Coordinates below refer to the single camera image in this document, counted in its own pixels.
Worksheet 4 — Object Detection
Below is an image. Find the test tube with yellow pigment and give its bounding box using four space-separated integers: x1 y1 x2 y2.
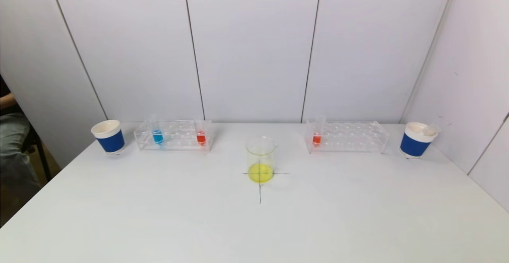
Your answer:
422 123 443 137

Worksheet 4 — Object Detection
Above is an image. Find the bystander bare forearm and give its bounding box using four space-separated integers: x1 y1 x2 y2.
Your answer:
0 93 16 111

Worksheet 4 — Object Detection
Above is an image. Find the clear glass beaker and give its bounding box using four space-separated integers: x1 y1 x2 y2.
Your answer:
245 136 278 184

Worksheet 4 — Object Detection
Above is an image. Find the test tube with red liquid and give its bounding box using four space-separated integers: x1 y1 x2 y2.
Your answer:
312 115 327 147
194 116 208 147

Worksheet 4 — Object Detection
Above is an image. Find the clear acrylic test tube rack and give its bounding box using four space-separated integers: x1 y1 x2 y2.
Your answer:
133 120 214 152
304 121 389 155

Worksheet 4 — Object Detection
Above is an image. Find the test tube with blue liquid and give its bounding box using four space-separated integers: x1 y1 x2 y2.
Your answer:
148 114 165 146

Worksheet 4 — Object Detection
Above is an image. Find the blue white paper cup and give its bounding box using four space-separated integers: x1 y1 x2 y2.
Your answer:
400 122 438 160
91 119 125 154

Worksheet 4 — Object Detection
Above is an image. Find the black chair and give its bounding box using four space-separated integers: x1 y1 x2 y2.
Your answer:
20 130 53 182

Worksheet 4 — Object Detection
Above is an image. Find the bystander grey trousers leg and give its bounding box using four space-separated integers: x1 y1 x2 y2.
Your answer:
0 114 41 193

